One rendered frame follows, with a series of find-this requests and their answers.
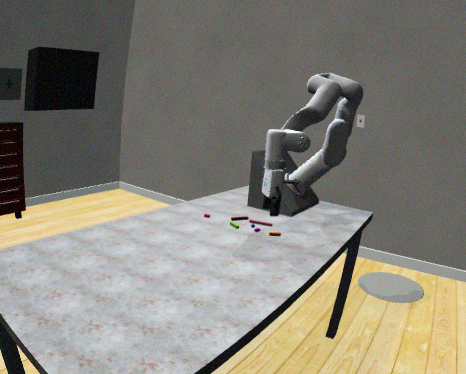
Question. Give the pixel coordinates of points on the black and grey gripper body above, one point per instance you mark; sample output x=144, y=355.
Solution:
x=272, y=178

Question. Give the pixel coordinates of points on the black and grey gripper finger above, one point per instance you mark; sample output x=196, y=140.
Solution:
x=267, y=202
x=274, y=209

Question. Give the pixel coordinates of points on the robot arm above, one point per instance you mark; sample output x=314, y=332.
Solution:
x=333, y=152

